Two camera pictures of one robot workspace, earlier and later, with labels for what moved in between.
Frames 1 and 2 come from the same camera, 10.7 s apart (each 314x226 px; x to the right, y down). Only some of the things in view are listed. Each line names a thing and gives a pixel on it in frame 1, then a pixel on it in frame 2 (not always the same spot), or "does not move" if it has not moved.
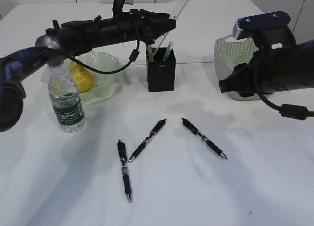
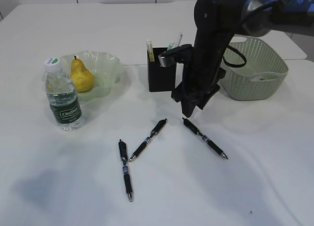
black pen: x=155 y=129 does not move
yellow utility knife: x=151 y=58 does not move
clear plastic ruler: x=174 y=14 → x=179 y=37
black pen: x=189 y=125 does not move
